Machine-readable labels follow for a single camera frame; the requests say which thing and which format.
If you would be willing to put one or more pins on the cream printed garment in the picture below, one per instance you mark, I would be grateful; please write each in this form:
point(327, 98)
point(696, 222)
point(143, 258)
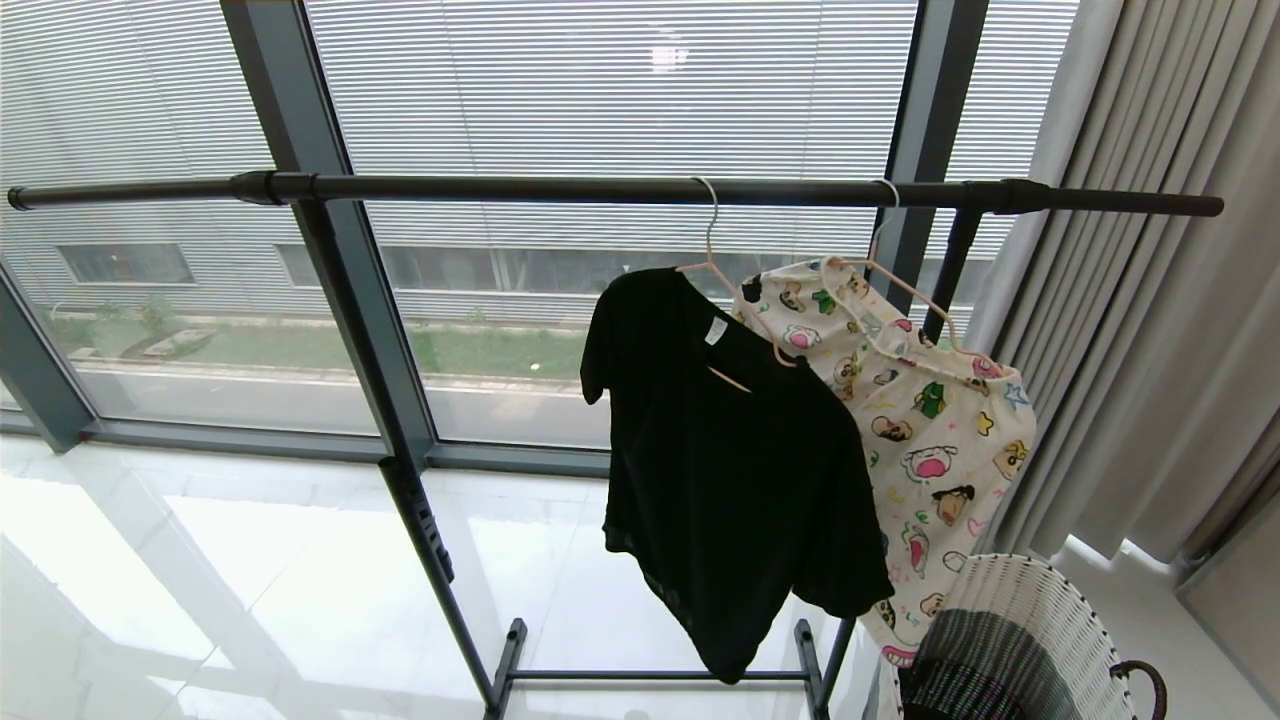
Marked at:
point(940, 440)

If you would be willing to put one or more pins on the white laundry basket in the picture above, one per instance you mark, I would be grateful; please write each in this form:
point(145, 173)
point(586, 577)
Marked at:
point(1020, 640)

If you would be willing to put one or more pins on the pink clothes hanger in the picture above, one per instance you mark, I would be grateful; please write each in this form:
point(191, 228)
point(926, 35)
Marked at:
point(890, 270)
point(712, 230)

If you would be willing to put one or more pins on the black clothes rack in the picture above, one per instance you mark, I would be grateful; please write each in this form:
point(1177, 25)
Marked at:
point(600, 190)

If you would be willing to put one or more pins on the beige curtain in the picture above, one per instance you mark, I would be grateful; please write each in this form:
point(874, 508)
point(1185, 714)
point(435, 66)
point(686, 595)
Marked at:
point(1150, 300)

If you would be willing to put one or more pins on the black short-sleeved shirt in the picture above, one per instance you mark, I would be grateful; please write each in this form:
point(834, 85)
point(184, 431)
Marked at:
point(720, 470)

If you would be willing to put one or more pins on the window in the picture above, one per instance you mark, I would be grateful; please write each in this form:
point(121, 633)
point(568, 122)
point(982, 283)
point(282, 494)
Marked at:
point(600, 80)

